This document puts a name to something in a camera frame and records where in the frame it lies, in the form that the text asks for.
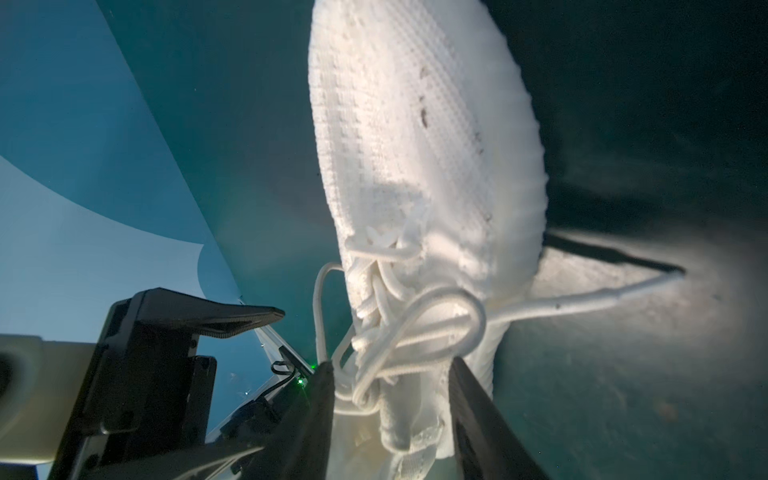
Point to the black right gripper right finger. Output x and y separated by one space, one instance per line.
485 447

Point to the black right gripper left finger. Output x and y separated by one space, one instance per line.
299 447

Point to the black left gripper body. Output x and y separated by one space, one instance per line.
143 408

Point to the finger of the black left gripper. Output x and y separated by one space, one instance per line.
175 311

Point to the white shoelace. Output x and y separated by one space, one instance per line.
433 328

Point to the white knit sneaker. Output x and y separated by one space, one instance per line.
432 166

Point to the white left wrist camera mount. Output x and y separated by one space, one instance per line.
40 384

